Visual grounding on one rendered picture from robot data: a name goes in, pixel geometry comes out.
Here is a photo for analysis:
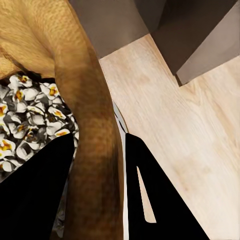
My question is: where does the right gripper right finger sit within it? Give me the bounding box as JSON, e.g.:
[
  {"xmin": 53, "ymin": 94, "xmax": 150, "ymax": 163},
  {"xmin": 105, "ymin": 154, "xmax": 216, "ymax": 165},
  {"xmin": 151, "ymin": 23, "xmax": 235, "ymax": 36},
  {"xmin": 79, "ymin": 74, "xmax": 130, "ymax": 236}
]
[{"xmin": 125, "ymin": 133, "xmax": 210, "ymax": 240}]

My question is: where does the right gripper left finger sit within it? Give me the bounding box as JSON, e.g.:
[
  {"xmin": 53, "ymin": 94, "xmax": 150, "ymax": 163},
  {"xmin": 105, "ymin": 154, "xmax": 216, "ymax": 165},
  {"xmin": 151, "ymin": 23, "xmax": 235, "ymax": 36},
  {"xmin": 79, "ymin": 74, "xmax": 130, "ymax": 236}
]
[{"xmin": 0, "ymin": 133, "xmax": 76, "ymax": 240}]

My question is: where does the popcorn bag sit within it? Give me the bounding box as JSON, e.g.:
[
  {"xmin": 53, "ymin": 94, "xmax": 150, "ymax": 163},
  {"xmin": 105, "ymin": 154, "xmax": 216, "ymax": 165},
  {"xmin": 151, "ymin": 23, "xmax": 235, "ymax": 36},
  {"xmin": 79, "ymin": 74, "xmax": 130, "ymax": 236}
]
[{"xmin": 0, "ymin": 0, "xmax": 129, "ymax": 240}]

